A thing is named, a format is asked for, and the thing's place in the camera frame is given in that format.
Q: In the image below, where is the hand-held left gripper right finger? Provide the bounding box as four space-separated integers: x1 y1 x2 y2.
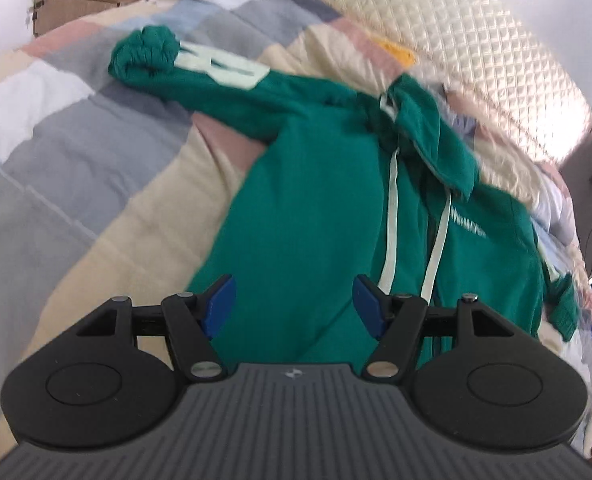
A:
352 274 514 382

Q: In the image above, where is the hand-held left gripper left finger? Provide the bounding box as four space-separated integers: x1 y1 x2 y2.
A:
76 274 237 382

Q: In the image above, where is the green hoodie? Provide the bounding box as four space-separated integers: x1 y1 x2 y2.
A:
106 25 579 378

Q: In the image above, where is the pale pillow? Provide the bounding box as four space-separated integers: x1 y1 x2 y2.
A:
528 160 584 248

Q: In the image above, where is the patchwork quilt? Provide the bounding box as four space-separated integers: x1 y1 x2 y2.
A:
0 0 592 461

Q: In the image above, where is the quilted cream headboard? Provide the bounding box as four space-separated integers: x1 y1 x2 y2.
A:
296 0 592 166

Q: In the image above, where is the wooden nightstand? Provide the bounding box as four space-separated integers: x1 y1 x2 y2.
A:
32 0 177 38

